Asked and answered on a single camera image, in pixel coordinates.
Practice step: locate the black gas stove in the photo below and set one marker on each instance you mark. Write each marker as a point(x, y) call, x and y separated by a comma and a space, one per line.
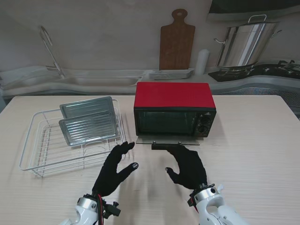
point(257, 72)

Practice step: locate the stack of white plates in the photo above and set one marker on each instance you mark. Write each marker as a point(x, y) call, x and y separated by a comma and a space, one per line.
point(170, 74)

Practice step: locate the white cylindrical bottle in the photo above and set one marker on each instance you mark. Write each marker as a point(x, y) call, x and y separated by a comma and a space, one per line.
point(202, 62)

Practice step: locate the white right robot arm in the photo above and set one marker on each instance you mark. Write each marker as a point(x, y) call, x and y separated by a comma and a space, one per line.
point(211, 206)

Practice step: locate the black oven knob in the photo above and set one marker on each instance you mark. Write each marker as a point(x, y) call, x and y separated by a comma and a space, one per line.
point(203, 129)
point(204, 120)

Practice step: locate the ribbed metal baking tray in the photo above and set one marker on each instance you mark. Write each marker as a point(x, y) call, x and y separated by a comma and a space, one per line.
point(86, 106)
point(89, 129)

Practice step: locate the stainless steel stock pot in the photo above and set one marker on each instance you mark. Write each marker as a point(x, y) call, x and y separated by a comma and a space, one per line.
point(246, 44)

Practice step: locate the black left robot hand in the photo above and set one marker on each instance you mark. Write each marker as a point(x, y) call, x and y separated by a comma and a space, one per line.
point(110, 173)

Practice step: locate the dark range hood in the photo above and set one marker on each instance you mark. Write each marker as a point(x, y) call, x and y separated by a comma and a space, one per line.
point(257, 5)

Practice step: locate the chrome kitchen faucet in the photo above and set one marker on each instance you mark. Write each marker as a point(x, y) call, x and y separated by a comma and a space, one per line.
point(53, 59)

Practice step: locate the red-topped black toaster oven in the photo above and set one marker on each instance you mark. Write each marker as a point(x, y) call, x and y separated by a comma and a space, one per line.
point(173, 96)

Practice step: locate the brown wooden cutting board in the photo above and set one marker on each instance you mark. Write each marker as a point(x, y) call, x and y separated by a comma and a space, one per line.
point(177, 44)

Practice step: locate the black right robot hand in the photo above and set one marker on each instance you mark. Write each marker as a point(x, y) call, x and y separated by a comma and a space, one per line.
point(191, 168)

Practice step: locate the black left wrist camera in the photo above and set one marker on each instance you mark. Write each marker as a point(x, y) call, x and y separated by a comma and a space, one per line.
point(113, 208)

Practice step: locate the white kitchen sink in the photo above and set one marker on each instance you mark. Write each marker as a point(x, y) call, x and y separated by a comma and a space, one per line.
point(98, 80)

